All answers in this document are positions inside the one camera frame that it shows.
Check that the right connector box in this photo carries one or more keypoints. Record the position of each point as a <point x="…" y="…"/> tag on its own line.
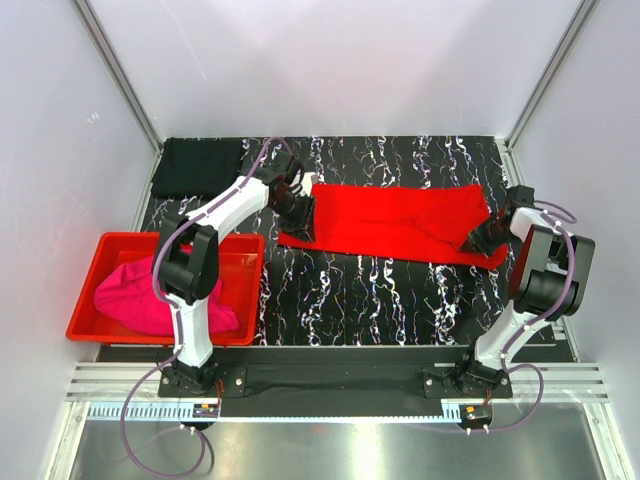
<point x="479" y="413"/>

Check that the red t shirt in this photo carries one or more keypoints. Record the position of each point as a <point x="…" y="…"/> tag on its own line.
<point x="421" y="225"/>

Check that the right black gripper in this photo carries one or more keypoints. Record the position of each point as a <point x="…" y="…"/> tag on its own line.
<point x="475" y="241"/>

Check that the pink t shirt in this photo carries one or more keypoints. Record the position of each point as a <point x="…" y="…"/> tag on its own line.
<point x="127" y="296"/>

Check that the aluminium frame rail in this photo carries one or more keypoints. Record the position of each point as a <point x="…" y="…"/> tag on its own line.
<point x="113" y="391"/>

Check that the connector box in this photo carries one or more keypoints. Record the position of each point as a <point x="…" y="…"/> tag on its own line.
<point x="479" y="413"/>
<point x="206" y="410"/>

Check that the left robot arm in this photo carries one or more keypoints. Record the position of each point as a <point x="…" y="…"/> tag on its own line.
<point x="185" y="269"/>

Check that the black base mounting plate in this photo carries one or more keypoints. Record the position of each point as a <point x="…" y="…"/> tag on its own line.
<point x="331" y="382"/>

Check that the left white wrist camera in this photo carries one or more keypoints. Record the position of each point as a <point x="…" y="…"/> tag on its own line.
<point x="308" y="181"/>

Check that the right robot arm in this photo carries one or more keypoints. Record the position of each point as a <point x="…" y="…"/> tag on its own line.
<point x="548" y="282"/>

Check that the folded black t shirt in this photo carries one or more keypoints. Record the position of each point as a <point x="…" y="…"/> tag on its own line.
<point x="196" y="167"/>

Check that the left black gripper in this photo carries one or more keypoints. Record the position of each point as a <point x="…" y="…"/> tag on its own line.
<point x="300" y="227"/>

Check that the left connector box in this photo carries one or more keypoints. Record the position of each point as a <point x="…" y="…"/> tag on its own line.
<point x="206" y="410"/>

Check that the red plastic bin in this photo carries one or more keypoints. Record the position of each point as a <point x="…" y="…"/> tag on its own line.
<point x="240" y="268"/>

